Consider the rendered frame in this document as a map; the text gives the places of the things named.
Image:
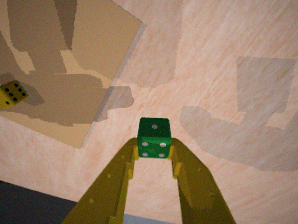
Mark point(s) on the yellow die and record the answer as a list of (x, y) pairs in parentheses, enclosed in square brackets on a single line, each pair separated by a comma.
[(11, 94)]

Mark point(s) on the green die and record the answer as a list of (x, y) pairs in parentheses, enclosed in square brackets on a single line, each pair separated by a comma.
[(154, 138)]

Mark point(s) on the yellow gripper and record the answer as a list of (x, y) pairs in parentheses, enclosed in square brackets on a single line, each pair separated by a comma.
[(104, 202)]

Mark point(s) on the tan square mat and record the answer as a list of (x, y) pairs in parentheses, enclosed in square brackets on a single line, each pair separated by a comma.
[(65, 55)]

